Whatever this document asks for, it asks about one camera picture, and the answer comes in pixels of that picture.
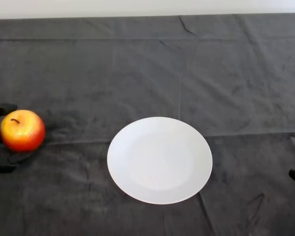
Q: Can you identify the red yellow apple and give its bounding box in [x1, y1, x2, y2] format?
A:
[0, 109, 46, 153]

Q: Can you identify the white round plate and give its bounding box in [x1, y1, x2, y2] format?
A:
[107, 116, 214, 205]

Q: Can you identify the dark grey cloth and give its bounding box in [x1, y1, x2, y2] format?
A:
[0, 13, 295, 236]

